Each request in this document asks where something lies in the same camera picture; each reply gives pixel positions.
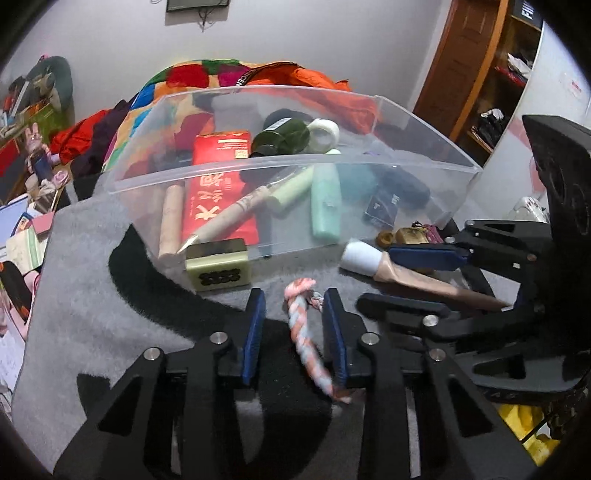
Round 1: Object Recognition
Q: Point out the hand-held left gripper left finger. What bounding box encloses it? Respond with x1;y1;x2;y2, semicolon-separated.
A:
54;288;267;480

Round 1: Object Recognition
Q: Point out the pink bunny toy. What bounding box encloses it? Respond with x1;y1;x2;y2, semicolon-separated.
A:
25;122;61;167

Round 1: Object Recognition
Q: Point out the dark green labelled bottle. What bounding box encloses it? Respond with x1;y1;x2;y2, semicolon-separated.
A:
252;117;311;158

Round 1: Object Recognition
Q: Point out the red foil packet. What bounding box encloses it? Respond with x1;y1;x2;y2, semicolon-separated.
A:
182;130;262;245

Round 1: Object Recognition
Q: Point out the mint green tube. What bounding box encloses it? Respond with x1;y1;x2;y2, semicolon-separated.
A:
310;162;343;239

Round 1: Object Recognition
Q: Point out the white curved wardrobe door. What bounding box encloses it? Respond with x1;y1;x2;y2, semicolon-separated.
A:
462;23;591;222

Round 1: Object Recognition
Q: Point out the colourful checkered blanket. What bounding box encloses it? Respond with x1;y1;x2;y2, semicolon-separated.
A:
104;58;259;162

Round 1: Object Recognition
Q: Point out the clear plastic storage box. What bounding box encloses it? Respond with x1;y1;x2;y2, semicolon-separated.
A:
99;85;483;278

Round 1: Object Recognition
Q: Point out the wall screen with cables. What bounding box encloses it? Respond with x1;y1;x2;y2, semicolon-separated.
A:
166;0;230;12

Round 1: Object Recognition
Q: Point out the green tin with black pattern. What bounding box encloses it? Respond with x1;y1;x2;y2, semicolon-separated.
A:
185;239;252;292

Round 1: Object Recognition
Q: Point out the yellow cloth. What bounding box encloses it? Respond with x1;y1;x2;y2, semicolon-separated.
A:
501;404;561;467

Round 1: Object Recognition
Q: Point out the wooden wardrobe shelf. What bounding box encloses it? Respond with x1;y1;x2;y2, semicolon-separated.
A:
466;0;543;155

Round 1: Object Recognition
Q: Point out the dark blue case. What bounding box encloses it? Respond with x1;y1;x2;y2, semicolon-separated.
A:
369;161;430;206

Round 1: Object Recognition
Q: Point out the white plastic appliance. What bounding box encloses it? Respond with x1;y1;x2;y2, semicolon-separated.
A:
510;196;550;222

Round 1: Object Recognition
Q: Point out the blue book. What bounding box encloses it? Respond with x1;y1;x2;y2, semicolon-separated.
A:
0;194;31;259

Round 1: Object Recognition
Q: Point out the orange down jacket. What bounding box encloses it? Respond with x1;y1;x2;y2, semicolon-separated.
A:
235;62;379;134

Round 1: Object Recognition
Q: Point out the brown wooden door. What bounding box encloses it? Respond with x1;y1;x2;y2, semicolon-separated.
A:
413;0;509;139

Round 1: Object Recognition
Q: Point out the small gold box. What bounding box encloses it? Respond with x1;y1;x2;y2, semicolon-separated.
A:
396;226;428;245

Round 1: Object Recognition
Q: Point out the red cloth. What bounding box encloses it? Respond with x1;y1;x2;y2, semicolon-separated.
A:
50;110;112;155

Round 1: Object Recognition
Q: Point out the white tape roll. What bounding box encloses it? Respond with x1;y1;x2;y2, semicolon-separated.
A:
305;119;341;151

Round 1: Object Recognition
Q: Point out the dark purple cloth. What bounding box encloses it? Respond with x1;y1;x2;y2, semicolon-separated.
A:
69;99;134;178

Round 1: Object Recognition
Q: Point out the grey and black blanket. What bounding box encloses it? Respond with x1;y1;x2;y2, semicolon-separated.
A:
11;175;591;480

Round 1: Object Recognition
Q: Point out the beige cylinder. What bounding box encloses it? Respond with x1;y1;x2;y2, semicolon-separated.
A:
158;185;185;259

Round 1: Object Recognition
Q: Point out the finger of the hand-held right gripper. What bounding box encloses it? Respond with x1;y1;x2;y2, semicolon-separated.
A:
358;292;573;393
388;219;555;296

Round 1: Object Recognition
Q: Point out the beige tube with white cap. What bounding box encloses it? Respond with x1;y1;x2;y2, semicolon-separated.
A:
340;241;509;311

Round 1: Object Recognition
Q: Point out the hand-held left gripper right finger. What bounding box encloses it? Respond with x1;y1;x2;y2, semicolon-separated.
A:
322;288;536;480

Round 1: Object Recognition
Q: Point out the small dark card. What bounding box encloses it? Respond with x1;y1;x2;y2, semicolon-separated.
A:
367;189;400;229

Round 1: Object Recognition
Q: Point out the beige tube with pale cap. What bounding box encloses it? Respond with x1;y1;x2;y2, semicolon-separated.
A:
178;168;315;254

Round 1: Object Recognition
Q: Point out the pink and blue braided rope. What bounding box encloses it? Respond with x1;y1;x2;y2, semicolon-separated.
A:
284;278;354;404

